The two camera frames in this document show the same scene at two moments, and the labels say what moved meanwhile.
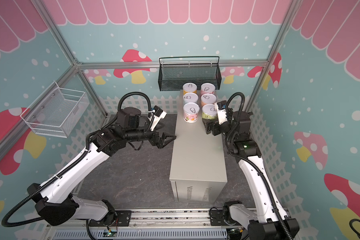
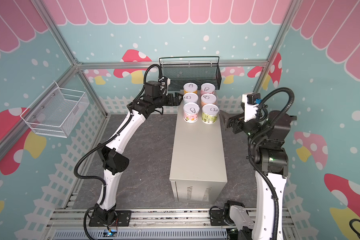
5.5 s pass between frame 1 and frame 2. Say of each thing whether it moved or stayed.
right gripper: moved
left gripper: moved
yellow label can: stayed
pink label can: stayed
